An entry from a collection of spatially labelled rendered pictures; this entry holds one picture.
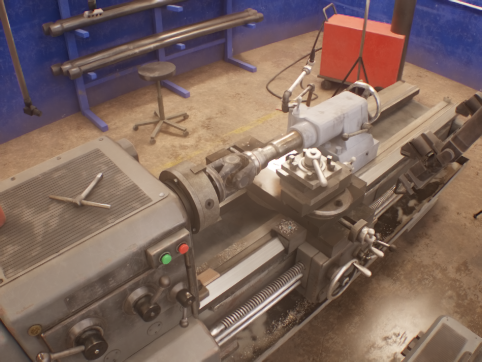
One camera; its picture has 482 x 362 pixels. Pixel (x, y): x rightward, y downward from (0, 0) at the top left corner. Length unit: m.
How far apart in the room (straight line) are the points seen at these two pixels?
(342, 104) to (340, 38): 2.61
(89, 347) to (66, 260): 0.23
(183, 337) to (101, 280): 0.46
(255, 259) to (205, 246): 0.29
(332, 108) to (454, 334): 1.31
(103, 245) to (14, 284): 0.23
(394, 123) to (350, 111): 0.92
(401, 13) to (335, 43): 0.78
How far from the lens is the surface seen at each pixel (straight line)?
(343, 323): 2.47
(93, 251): 1.04
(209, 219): 1.41
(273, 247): 1.64
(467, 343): 2.32
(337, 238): 1.66
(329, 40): 4.57
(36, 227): 1.13
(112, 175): 1.22
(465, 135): 1.23
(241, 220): 1.91
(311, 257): 1.68
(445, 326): 2.33
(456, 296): 2.83
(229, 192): 1.56
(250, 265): 1.58
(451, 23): 5.66
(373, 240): 1.69
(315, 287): 1.78
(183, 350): 1.42
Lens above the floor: 2.06
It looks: 39 degrees down
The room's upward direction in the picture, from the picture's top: straight up
